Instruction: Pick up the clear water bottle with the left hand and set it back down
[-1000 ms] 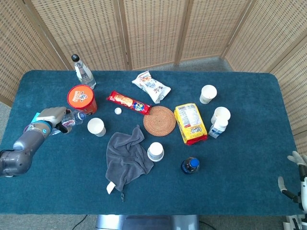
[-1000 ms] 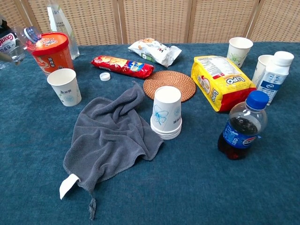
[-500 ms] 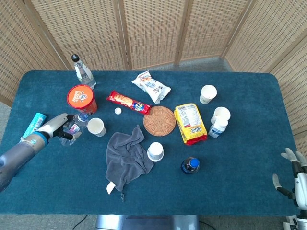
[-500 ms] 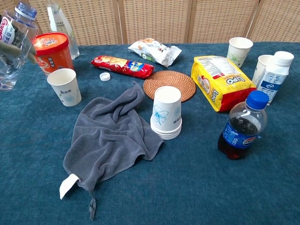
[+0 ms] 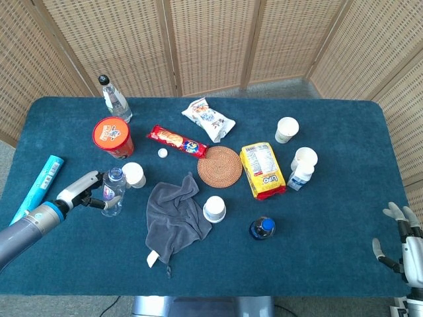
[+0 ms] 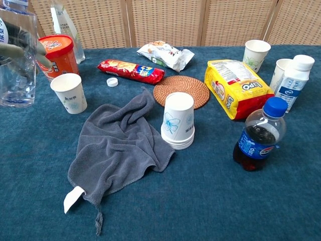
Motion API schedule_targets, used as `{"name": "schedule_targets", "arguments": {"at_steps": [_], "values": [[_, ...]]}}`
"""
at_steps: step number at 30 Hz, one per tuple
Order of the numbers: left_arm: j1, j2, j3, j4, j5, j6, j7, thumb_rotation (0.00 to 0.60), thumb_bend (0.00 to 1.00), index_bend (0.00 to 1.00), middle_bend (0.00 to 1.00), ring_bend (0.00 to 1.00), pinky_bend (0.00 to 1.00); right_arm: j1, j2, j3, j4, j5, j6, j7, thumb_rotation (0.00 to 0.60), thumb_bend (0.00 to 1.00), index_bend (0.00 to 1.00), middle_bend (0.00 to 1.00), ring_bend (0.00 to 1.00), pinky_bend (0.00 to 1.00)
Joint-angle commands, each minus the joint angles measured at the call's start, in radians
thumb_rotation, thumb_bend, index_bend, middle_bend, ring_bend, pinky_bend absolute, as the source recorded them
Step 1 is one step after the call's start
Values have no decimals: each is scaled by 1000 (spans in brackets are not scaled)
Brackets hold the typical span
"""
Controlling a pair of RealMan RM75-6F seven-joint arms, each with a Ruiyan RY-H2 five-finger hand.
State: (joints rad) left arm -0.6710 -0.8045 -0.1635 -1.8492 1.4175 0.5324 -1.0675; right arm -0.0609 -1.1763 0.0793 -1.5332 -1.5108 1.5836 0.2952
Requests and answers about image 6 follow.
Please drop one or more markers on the grey microfibre towel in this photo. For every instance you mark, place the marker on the grey microfibre towel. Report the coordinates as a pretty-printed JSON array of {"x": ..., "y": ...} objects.
[{"x": 118, "y": 145}]

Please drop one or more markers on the paper cup green flower print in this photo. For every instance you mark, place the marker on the paper cup green flower print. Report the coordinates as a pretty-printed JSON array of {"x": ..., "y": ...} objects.
[{"x": 255, "y": 56}]

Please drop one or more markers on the tall clear bottle black cap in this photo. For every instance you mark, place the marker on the tall clear bottle black cap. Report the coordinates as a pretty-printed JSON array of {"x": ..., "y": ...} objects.
[{"x": 75, "y": 42}]

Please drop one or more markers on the wicker folding screen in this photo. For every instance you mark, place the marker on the wicker folding screen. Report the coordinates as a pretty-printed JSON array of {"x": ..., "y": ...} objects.
[{"x": 163, "y": 22}]

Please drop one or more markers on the white bottle cap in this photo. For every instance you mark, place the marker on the white bottle cap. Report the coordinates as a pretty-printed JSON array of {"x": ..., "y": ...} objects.
[{"x": 112, "y": 82}]

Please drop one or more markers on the red cracker pack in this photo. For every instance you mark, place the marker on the red cracker pack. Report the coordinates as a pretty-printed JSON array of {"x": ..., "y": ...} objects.
[{"x": 130, "y": 71}]

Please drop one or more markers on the stack of inverted paper cups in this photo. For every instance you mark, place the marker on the stack of inverted paper cups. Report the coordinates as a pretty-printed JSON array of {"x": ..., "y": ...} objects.
[{"x": 178, "y": 120}]

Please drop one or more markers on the white snack bag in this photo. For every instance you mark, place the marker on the white snack bag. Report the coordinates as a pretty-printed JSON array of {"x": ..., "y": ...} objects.
[{"x": 168, "y": 55}]

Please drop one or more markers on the Pepsi cola bottle blue cap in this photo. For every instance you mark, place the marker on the Pepsi cola bottle blue cap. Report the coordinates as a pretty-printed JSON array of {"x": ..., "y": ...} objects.
[{"x": 260, "y": 135}]

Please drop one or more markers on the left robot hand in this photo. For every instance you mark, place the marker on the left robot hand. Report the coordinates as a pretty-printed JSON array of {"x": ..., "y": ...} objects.
[{"x": 45, "y": 56}]

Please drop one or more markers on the plain white paper cup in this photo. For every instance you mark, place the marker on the plain white paper cup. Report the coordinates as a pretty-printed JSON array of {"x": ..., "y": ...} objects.
[{"x": 279, "y": 72}]

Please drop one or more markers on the teal tablecloth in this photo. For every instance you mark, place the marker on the teal tablecloth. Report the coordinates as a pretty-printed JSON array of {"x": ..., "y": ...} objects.
[{"x": 200, "y": 200}]

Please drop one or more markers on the round woven rattan coaster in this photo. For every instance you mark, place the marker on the round woven rattan coaster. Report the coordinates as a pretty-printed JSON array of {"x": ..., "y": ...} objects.
[{"x": 183, "y": 86}]

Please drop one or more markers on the small clear plastic bottle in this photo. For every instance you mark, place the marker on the small clear plastic bottle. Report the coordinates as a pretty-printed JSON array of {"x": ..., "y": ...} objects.
[{"x": 18, "y": 82}]

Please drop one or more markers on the white milk bottle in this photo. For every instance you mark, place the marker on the white milk bottle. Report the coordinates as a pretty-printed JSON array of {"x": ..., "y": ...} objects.
[{"x": 293, "y": 80}]

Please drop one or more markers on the orange instant noodle tub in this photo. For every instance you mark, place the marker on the orange instant noodle tub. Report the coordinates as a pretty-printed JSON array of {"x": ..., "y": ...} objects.
[{"x": 62, "y": 57}]

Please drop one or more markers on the yellow Lipo biscuit bag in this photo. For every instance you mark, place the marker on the yellow Lipo biscuit bag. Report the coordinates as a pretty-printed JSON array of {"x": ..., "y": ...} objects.
[{"x": 235, "y": 85}]

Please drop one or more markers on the white paper cup blue print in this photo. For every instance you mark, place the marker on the white paper cup blue print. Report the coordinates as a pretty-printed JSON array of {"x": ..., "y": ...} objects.
[{"x": 71, "y": 95}]

